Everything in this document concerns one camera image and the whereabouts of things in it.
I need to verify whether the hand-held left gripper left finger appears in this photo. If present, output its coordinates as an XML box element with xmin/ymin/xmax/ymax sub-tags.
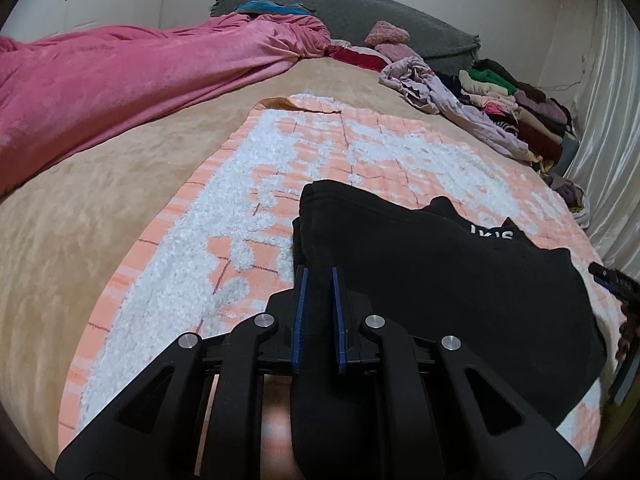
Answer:
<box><xmin>55</xmin><ymin>265</ymin><xmax>311</xmax><ymax>480</ymax></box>

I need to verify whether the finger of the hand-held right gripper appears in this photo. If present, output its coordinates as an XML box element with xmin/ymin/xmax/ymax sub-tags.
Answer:
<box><xmin>587</xmin><ymin>261</ymin><xmax>640</xmax><ymax>303</ymax></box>

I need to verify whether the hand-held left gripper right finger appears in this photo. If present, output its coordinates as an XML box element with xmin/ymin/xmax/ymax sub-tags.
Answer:
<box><xmin>330</xmin><ymin>266</ymin><xmax>586</xmax><ymax>480</ymax></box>

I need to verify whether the black sweatshirt with orange cuffs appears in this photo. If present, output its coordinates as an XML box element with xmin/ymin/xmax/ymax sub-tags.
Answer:
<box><xmin>291</xmin><ymin>179</ymin><xmax>608</xmax><ymax>480</ymax></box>

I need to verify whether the pile of folded clothes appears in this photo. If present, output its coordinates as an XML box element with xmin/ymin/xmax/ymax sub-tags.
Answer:
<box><xmin>445</xmin><ymin>58</ymin><xmax>593</xmax><ymax>226</ymax></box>

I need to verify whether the orange and white checkered blanket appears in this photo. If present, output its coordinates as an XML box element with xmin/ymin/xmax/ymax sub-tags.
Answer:
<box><xmin>57</xmin><ymin>92</ymin><xmax>631</xmax><ymax>466</ymax></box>

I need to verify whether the white curtain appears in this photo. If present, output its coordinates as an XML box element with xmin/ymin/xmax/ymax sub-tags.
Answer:
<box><xmin>565</xmin><ymin>0</ymin><xmax>640</xmax><ymax>271</ymax></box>

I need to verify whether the beige fleece bed cover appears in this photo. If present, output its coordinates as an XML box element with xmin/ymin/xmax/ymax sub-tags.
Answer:
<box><xmin>0</xmin><ymin>55</ymin><xmax>546</xmax><ymax>466</ymax></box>

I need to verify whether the lilac crumpled garment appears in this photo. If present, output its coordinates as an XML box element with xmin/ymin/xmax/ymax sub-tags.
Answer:
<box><xmin>379</xmin><ymin>56</ymin><xmax>536</xmax><ymax>161</ymax></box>

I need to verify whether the red cloth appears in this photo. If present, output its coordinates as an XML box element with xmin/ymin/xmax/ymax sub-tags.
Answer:
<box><xmin>327</xmin><ymin>45</ymin><xmax>393</xmax><ymax>73</ymax></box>

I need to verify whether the pink fuzzy cloth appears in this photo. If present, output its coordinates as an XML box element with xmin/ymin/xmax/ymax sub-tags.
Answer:
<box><xmin>363</xmin><ymin>20</ymin><xmax>416</xmax><ymax>61</ymax></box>

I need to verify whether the pink blanket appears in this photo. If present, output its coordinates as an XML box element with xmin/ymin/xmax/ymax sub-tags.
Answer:
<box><xmin>0</xmin><ymin>12</ymin><xmax>333</xmax><ymax>198</ymax></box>

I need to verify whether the grey headboard cushion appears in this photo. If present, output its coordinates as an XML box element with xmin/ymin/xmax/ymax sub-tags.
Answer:
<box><xmin>209</xmin><ymin>0</ymin><xmax>482</xmax><ymax>78</ymax></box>

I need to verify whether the blue cloth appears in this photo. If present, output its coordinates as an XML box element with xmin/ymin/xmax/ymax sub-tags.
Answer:
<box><xmin>235</xmin><ymin>0</ymin><xmax>316</xmax><ymax>17</ymax></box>

